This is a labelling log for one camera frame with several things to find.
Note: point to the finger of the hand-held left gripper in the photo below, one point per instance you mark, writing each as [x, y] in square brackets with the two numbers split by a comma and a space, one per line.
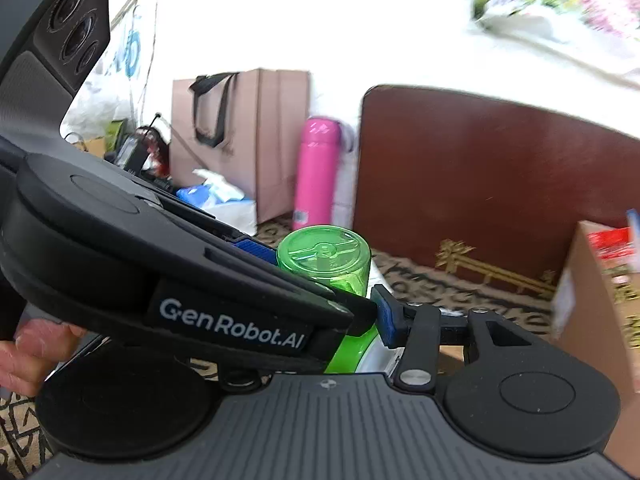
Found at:
[257, 251]
[320, 291]

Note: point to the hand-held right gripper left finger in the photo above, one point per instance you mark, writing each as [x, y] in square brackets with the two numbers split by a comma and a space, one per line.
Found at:
[241, 383]

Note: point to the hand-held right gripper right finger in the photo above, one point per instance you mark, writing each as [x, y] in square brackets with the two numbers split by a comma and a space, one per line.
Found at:
[389, 317]

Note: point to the green translucent plastic cup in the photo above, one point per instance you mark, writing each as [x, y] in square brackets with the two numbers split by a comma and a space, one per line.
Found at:
[325, 255]

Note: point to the cardboard box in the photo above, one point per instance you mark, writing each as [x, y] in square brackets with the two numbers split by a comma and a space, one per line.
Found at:
[590, 300]

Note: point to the person's left hand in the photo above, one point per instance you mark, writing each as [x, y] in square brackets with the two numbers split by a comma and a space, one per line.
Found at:
[35, 355]

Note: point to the blue and white plastic bag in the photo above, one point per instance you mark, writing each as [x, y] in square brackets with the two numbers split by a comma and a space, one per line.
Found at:
[215, 197]

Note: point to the pink thermos bottle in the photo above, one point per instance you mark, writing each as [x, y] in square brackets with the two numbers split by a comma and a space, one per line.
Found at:
[316, 170]

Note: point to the black radio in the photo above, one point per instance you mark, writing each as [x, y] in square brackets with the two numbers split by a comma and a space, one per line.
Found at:
[135, 152]

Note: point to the beige paper shopping bag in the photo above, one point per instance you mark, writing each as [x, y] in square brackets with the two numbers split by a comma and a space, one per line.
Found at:
[260, 130]

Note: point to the green packet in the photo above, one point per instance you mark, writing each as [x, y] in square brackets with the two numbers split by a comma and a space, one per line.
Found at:
[116, 134]

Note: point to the dark red wooden board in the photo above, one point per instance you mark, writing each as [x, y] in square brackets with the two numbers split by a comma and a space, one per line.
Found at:
[475, 185]

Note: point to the white plastic bag blue print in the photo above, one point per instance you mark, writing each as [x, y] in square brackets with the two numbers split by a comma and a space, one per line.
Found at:
[125, 55]

